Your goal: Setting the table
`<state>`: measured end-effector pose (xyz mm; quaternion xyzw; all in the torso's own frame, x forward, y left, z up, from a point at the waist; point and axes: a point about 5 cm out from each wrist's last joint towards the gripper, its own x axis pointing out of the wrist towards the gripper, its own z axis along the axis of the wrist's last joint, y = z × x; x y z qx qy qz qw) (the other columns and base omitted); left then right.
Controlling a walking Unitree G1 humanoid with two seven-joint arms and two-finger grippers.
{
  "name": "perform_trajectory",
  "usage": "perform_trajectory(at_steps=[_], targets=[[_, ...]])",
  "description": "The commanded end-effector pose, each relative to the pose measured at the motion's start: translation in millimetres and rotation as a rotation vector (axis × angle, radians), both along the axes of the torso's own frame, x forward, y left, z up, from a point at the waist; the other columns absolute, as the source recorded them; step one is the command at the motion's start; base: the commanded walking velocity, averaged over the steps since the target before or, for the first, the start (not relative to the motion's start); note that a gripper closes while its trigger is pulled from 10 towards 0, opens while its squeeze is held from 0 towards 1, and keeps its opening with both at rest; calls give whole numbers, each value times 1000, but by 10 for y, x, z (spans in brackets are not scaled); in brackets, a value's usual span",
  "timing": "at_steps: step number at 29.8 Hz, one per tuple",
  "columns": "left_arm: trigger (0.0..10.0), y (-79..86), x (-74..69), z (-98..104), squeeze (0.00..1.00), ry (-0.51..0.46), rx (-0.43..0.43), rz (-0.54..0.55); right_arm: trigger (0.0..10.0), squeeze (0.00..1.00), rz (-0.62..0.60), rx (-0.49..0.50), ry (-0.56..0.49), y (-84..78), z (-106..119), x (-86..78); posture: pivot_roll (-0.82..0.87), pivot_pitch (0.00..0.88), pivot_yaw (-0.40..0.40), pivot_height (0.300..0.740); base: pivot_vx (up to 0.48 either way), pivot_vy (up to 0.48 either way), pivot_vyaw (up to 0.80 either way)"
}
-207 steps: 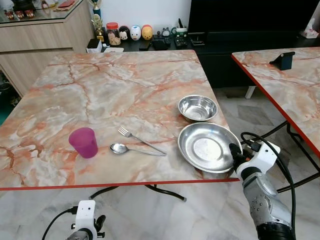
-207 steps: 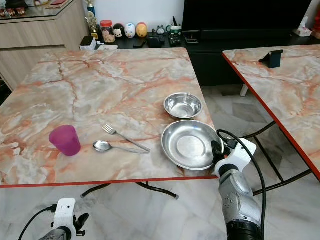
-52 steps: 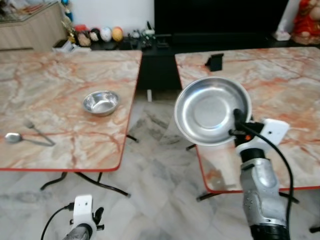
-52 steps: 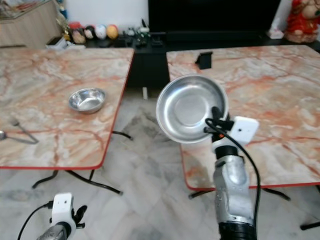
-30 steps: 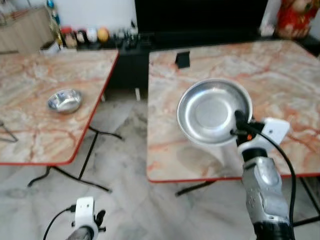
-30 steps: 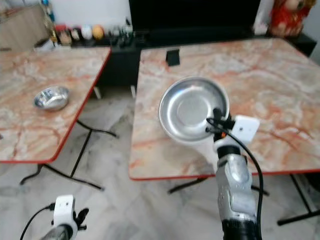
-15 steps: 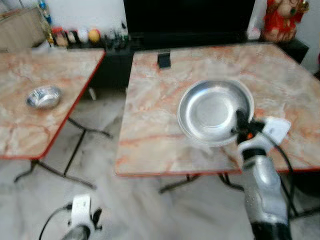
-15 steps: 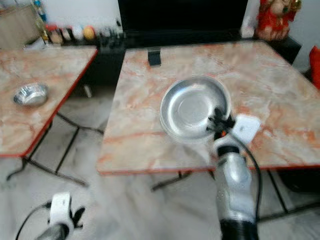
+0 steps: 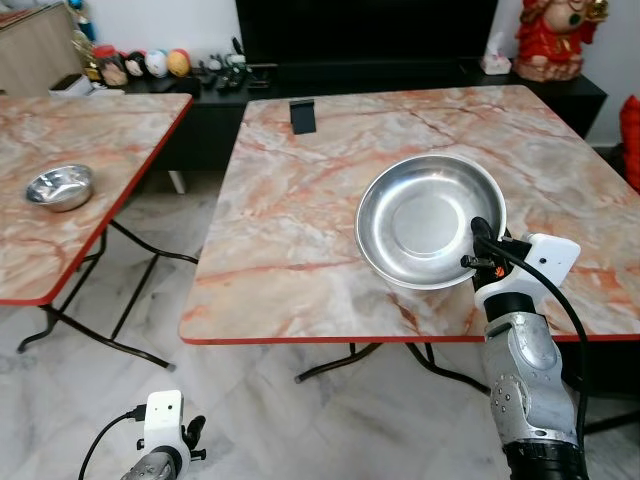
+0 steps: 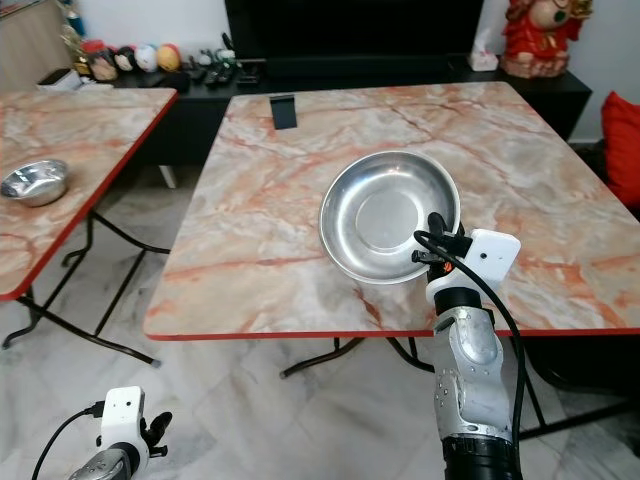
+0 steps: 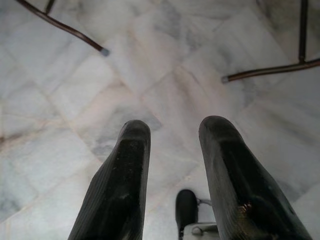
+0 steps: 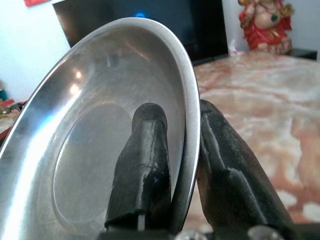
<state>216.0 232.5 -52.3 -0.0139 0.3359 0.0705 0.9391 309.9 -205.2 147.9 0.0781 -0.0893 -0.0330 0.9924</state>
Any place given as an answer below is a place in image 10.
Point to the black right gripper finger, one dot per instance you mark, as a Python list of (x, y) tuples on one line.
[(437, 222)]

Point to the large steel plate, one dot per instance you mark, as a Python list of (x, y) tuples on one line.
[(380, 205)]

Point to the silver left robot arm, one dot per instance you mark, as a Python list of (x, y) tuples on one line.
[(105, 466)]

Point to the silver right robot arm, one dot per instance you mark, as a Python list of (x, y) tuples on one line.
[(470, 380)]

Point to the black tv console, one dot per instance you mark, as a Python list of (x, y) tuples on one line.
[(380, 72)]

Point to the white tissue pack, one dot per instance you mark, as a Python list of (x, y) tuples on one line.
[(483, 60)]

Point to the black phone stand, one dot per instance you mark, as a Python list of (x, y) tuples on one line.
[(284, 110)]

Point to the small steel bowl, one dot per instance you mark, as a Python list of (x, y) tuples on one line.
[(36, 181)]

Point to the red cushion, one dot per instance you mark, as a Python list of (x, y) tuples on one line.
[(622, 145)]

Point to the black television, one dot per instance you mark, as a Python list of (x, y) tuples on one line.
[(350, 28)]

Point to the red figurine statue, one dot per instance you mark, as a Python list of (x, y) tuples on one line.
[(545, 38)]

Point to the small white box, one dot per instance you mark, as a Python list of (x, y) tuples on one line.
[(60, 79)]

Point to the wooden cabinet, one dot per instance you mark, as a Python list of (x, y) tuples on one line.
[(32, 38)]

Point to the orange round toy head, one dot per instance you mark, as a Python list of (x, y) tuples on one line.
[(168, 56)]

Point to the black round toy head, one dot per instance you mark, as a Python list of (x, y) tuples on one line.
[(126, 58)]

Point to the white round toy head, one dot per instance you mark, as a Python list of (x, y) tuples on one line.
[(147, 57)]

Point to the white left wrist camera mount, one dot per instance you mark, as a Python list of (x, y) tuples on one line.
[(122, 415)]

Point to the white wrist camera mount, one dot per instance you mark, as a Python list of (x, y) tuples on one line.
[(490, 258), (122, 415)]

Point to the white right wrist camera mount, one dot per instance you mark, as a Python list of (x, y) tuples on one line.
[(490, 258)]

